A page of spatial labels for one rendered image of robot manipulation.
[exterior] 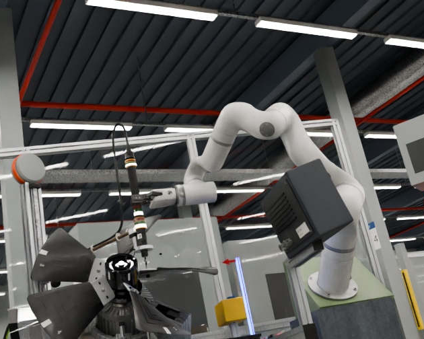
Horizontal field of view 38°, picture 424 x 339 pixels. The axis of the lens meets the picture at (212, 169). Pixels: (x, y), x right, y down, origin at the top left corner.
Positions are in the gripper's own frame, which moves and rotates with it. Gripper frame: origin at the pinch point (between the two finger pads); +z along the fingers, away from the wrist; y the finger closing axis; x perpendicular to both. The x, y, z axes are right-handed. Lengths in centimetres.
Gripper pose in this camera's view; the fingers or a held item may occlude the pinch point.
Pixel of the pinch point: (136, 200)
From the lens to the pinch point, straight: 237.6
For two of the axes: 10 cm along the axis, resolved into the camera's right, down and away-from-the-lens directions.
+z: -9.6, 1.0, -2.5
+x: -1.8, -9.2, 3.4
